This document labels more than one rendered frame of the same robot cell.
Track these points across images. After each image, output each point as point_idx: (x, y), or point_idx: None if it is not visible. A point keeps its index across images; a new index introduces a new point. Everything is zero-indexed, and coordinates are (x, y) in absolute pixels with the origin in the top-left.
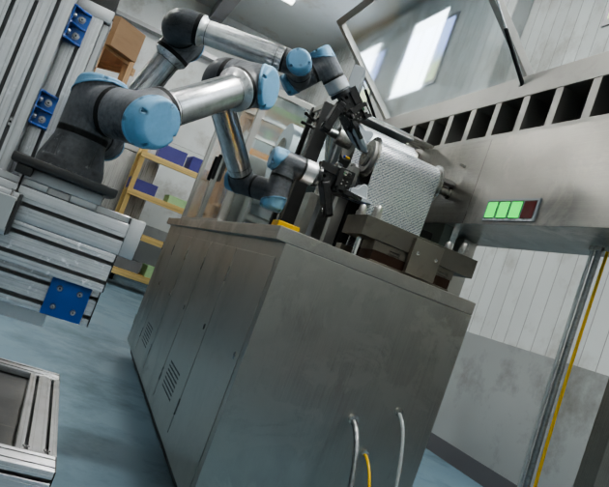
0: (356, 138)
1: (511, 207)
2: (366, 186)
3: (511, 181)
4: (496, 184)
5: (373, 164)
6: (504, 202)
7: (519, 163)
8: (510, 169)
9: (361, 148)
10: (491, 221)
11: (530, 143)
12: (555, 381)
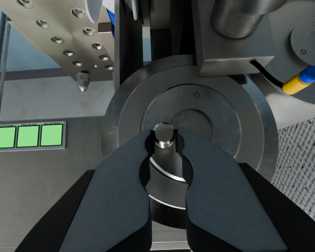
0: (133, 175)
1: (11, 140)
2: (91, 21)
3: (32, 174)
4: (63, 170)
5: (119, 102)
6: (29, 145)
7: (27, 199)
8: (41, 191)
9: (138, 133)
10: (48, 121)
11: (17, 228)
12: None
